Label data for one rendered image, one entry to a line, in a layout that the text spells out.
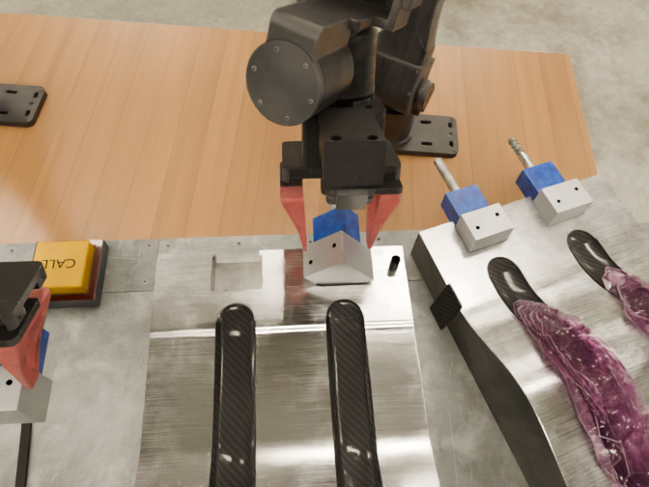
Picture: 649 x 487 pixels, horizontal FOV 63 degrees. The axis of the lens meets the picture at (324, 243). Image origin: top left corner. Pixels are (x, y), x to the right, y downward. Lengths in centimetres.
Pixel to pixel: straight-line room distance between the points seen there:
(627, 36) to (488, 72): 168
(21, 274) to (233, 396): 21
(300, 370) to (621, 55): 211
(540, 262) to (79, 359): 53
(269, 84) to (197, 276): 25
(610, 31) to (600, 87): 34
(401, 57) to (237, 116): 27
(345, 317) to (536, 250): 25
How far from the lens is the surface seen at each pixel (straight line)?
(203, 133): 78
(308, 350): 52
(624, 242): 72
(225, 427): 52
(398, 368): 53
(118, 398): 63
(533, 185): 69
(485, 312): 60
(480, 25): 235
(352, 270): 52
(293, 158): 46
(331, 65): 37
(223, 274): 58
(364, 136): 37
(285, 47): 36
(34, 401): 51
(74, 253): 67
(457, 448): 61
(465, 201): 65
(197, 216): 70
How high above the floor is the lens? 138
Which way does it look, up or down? 61 degrees down
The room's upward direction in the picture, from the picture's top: 5 degrees clockwise
